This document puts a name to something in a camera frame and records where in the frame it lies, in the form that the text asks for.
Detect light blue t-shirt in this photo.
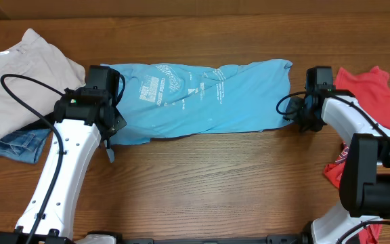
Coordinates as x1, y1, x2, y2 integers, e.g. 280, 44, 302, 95
110, 59, 293, 146

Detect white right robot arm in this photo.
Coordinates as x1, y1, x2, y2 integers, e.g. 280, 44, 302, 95
266, 66, 390, 243

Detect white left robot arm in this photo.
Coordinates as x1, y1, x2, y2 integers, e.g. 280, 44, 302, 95
0, 66, 127, 244

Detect dark folded garment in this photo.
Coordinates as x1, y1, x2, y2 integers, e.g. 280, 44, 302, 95
20, 113, 55, 131

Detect red t-shirt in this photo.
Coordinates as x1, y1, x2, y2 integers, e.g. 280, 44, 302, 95
323, 66, 390, 244

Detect folded blue jeans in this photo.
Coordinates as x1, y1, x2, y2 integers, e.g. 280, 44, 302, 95
0, 129, 50, 164

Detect beige folded trousers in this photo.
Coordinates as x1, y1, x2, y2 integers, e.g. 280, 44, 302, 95
0, 28, 86, 140

